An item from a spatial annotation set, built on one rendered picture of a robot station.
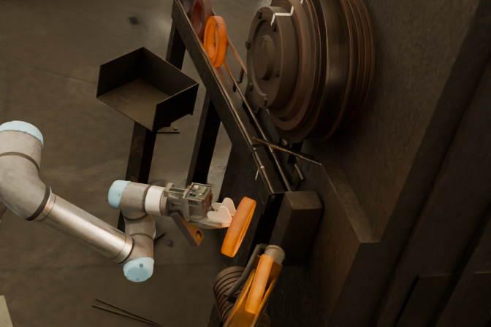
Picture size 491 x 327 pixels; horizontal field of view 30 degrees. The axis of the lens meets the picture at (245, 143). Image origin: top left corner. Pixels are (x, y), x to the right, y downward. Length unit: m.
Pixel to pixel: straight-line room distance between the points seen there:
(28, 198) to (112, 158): 1.62
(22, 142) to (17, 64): 2.02
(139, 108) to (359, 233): 1.01
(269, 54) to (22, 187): 0.75
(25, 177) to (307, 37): 0.79
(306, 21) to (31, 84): 2.00
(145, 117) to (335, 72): 0.90
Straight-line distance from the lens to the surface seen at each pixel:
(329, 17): 2.34
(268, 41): 2.44
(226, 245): 2.25
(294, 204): 2.51
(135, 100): 3.10
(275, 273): 2.47
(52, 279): 3.27
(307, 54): 2.34
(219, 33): 3.22
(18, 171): 2.17
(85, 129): 3.90
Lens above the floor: 2.42
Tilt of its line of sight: 37 degrees down
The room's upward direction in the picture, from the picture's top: 15 degrees clockwise
